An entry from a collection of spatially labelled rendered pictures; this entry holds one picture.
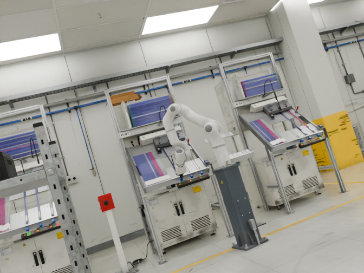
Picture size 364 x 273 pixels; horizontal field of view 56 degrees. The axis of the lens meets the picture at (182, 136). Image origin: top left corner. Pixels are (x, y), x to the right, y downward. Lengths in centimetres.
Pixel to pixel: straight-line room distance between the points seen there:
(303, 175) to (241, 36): 304
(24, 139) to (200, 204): 196
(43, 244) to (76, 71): 285
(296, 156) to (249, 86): 102
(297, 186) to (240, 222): 147
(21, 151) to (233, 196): 219
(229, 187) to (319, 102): 347
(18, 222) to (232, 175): 194
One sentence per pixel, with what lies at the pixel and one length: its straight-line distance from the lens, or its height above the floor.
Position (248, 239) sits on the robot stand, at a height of 7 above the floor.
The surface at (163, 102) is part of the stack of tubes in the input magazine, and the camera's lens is 401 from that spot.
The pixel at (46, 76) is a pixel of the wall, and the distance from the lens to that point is 563.
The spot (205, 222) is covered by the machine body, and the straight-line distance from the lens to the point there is 387.
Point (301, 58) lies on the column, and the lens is 622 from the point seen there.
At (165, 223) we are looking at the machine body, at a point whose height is 30.
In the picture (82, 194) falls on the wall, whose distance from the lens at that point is 531.
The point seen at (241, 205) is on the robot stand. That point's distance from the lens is 304.
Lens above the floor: 83
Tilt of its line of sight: 5 degrees up
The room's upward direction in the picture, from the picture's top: 17 degrees counter-clockwise
